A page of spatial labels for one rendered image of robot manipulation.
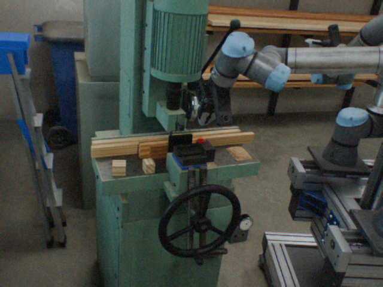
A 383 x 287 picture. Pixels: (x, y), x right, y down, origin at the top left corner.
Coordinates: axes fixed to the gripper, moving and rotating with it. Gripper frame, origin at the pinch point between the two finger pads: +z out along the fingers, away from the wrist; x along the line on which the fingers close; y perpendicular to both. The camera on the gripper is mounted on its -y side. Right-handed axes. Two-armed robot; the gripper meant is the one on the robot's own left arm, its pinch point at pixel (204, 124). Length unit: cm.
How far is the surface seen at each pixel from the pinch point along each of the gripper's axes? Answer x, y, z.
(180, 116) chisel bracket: 3.2, 10.0, 8.6
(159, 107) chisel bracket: 7.7, 18.6, 14.0
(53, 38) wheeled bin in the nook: 31, 155, 108
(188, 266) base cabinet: -1, -32, 57
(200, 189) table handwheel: 7.2, -21.3, 3.1
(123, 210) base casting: 26.4, -14.2, 28.1
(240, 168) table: -18.1, -9.3, 18.2
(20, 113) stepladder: 56, 56, 62
